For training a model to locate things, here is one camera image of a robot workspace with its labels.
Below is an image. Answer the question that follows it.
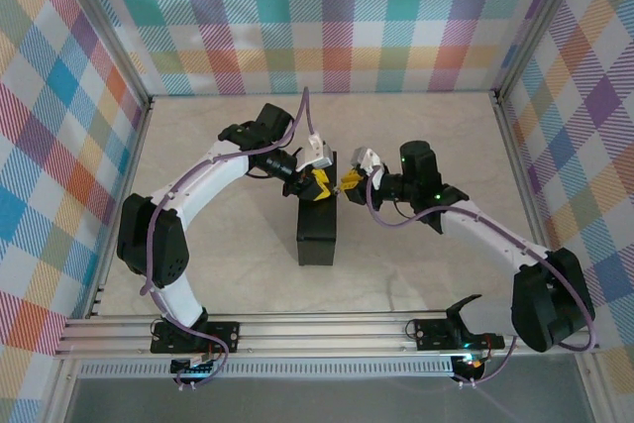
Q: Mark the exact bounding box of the black box starry night print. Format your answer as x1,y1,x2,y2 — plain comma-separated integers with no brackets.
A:
295,150,341,267

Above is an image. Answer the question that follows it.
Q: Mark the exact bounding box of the small control circuit board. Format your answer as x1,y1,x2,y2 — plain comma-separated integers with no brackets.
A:
451,352,491,375
169,354,222,378

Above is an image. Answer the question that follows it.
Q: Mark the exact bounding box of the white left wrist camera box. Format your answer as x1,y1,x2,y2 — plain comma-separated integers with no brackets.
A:
295,138,334,171

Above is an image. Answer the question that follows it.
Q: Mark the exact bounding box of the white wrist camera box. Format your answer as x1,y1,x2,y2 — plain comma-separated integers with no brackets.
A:
349,145,386,171
295,138,334,171

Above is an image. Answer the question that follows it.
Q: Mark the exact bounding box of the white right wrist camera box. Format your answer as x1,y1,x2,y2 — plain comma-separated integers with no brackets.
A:
349,145,386,171

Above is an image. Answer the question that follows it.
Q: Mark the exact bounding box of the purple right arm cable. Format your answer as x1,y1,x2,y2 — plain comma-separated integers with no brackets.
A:
365,167,598,389

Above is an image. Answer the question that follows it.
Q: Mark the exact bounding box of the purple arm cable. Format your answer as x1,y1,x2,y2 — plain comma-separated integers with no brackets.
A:
365,167,598,389
138,87,318,390

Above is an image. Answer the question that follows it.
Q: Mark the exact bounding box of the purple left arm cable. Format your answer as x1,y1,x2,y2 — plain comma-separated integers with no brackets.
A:
138,87,318,390

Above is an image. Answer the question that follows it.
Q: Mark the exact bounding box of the aluminium side rail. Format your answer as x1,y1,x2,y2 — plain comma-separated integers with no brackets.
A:
86,95,156,319
492,89,567,315

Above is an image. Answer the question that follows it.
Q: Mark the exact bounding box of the aluminium frame rail with slots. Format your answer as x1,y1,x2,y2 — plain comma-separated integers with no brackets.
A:
53,312,604,360

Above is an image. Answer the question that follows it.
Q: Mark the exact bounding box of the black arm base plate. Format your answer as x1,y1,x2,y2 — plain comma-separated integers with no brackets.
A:
150,320,242,356
413,317,506,353

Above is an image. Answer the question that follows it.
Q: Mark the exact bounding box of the slotted grey cable tray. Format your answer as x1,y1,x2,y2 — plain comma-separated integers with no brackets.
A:
77,359,457,379

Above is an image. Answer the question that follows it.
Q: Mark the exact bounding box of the aluminium frame post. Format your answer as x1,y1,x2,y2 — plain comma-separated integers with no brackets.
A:
493,0,594,100
47,0,153,107

